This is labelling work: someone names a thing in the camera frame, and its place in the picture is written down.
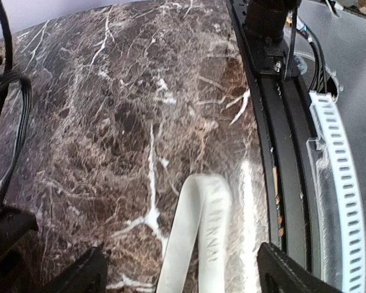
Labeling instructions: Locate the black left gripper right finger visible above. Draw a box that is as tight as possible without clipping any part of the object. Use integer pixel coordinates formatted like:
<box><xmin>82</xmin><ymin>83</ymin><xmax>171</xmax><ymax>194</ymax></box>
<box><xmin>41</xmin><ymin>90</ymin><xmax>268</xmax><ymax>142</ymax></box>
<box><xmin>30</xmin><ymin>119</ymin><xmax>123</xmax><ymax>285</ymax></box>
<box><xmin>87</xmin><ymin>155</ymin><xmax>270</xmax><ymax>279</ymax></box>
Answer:
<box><xmin>257</xmin><ymin>242</ymin><xmax>339</xmax><ymax>293</ymax></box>

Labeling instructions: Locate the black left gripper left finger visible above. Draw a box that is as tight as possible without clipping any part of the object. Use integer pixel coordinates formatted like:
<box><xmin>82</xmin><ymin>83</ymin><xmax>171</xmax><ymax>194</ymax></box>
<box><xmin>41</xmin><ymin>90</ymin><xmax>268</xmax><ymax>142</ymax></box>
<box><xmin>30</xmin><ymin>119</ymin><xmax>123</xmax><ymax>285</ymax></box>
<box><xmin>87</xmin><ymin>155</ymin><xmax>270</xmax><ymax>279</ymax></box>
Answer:
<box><xmin>42</xmin><ymin>245</ymin><xmax>108</xmax><ymax>292</ymax></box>

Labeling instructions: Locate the white printed ribbon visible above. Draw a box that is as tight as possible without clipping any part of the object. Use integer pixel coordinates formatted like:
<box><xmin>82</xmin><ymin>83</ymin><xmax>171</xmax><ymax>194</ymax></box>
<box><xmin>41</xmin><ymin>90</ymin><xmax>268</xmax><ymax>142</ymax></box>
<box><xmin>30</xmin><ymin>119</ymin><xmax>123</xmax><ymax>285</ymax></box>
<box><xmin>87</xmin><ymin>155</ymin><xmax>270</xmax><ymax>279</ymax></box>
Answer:
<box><xmin>156</xmin><ymin>160</ymin><xmax>269</xmax><ymax>292</ymax></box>

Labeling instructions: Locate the grey cable duct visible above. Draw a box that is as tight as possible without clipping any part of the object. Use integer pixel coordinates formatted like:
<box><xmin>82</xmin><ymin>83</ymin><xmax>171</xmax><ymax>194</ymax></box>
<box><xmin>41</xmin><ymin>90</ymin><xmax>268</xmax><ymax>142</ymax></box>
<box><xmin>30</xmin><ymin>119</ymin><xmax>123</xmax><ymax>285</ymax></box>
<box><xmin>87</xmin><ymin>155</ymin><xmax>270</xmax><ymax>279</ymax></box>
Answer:
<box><xmin>306</xmin><ymin>92</ymin><xmax>366</xmax><ymax>292</ymax></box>

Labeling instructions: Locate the black front rail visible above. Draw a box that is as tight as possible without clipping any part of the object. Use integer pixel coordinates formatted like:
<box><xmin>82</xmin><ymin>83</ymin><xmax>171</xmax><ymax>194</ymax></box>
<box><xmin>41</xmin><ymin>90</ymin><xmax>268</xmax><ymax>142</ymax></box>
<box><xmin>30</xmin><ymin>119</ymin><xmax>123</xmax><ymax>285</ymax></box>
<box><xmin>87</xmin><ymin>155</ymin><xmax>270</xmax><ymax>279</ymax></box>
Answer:
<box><xmin>226</xmin><ymin>1</ymin><xmax>322</xmax><ymax>277</ymax></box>

